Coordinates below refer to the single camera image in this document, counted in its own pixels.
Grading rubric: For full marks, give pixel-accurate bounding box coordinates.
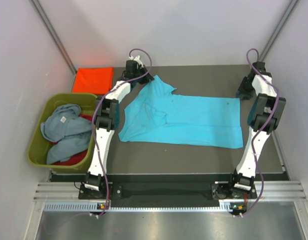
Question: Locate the cyan t shirt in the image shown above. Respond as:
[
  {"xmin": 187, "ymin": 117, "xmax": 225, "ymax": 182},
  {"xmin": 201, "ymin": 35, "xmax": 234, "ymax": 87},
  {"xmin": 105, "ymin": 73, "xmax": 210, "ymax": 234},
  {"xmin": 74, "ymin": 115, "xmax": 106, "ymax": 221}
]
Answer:
[{"xmin": 118, "ymin": 75, "xmax": 243, "ymax": 149}]

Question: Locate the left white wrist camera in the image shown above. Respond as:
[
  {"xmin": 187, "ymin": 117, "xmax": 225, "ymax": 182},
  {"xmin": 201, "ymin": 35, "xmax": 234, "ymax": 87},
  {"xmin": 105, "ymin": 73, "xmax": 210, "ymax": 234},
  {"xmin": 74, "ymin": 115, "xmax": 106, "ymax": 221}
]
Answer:
[{"xmin": 129, "ymin": 55, "xmax": 144, "ymax": 69}]

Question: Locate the grey blue t shirt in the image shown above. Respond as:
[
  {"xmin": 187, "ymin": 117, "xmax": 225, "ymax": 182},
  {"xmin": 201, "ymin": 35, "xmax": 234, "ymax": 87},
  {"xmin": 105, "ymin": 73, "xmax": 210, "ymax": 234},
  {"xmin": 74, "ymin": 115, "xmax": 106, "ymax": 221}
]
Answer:
[
  {"xmin": 46, "ymin": 134, "xmax": 92, "ymax": 165},
  {"xmin": 40, "ymin": 103, "xmax": 92, "ymax": 143}
]

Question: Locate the red t shirt in bin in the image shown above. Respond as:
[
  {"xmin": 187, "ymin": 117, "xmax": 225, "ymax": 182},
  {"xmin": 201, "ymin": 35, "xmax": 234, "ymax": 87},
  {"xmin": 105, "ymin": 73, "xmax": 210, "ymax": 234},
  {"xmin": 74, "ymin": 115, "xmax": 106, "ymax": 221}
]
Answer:
[{"xmin": 50, "ymin": 113, "xmax": 93, "ymax": 166}]

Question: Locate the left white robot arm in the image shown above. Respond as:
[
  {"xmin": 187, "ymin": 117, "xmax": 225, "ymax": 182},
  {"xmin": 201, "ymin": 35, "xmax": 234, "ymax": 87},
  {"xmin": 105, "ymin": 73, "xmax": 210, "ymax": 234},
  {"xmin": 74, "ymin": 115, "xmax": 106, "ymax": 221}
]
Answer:
[{"xmin": 84, "ymin": 55, "xmax": 154, "ymax": 200}]

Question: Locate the aluminium frame rail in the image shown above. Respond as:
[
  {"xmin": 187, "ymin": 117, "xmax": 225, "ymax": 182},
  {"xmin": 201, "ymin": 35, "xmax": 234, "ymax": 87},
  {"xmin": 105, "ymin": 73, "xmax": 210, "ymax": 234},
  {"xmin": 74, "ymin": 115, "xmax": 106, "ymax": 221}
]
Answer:
[{"xmin": 251, "ymin": 66, "xmax": 287, "ymax": 173}]

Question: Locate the folded orange t shirt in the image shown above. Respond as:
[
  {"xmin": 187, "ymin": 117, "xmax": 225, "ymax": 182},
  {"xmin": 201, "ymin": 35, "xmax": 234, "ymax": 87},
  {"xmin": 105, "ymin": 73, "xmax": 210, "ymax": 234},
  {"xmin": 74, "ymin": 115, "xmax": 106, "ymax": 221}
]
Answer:
[{"xmin": 72, "ymin": 67, "xmax": 114, "ymax": 95}]

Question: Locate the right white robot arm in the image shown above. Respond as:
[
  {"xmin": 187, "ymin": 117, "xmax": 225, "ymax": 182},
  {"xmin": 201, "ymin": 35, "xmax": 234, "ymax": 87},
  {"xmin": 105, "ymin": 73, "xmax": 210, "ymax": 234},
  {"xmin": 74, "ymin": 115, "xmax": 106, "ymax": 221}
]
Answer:
[{"xmin": 227, "ymin": 61, "xmax": 286, "ymax": 198}]

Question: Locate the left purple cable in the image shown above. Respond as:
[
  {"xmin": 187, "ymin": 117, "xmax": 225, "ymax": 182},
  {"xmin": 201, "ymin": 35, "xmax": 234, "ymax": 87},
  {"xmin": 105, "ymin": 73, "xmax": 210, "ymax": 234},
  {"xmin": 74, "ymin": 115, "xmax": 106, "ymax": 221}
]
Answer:
[{"xmin": 90, "ymin": 48, "xmax": 152, "ymax": 217}]

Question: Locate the slotted white cable duct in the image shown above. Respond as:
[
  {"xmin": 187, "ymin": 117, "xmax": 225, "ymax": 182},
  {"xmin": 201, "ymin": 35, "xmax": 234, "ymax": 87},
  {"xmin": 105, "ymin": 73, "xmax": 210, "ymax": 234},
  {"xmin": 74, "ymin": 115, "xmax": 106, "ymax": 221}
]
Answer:
[{"xmin": 44, "ymin": 201, "xmax": 243, "ymax": 213}]

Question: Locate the olive green plastic bin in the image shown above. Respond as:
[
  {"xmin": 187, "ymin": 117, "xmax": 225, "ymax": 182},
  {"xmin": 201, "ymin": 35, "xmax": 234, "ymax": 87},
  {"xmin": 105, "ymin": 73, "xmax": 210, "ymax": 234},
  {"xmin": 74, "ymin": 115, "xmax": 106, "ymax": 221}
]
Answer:
[{"xmin": 27, "ymin": 92, "xmax": 97, "ymax": 174}]

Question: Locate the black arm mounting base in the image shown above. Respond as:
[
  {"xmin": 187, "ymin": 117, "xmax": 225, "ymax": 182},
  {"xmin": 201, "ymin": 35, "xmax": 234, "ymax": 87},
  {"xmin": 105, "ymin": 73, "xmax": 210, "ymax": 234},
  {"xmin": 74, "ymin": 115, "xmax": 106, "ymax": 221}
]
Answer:
[{"xmin": 50, "ymin": 172, "xmax": 289, "ymax": 203}]

